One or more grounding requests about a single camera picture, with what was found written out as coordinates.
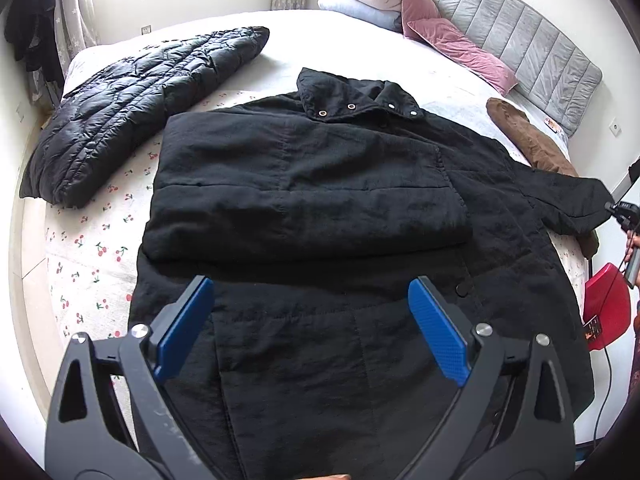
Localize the black quilted coat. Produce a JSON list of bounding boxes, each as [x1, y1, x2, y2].
[[130, 68, 611, 479]]

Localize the person's right hand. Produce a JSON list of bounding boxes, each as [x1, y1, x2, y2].
[[624, 231, 640, 262]]

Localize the red plastic stool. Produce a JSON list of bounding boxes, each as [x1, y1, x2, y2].
[[582, 263, 631, 351]]

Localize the smartphone with lit screen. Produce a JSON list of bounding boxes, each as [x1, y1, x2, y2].
[[584, 314, 602, 342]]

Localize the grey padded headboard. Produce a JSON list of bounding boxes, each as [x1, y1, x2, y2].
[[433, 0, 602, 136]]

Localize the cherry print blanket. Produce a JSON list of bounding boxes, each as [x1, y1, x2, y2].
[[41, 89, 271, 351]]

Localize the pink velvet pillow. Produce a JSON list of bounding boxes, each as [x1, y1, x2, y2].
[[400, 0, 518, 96]]

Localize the black shiny puffer jacket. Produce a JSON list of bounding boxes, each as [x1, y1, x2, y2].
[[18, 26, 270, 208]]

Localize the white bed sheet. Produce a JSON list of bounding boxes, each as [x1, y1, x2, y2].
[[64, 10, 526, 162]]

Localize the folded light blue blanket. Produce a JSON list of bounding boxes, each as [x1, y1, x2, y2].
[[318, 0, 402, 32]]

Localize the grey patterned curtain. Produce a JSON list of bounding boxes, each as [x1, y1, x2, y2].
[[53, 0, 99, 72]]

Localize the brown corduroy garment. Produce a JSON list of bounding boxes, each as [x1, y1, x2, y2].
[[485, 96, 601, 261]]

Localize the black cable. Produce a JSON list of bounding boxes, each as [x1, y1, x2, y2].
[[589, 253, 632, 449]]

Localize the dark clothes hanging on wall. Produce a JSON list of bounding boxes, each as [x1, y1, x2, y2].
[[4, 0, 64, 112]]

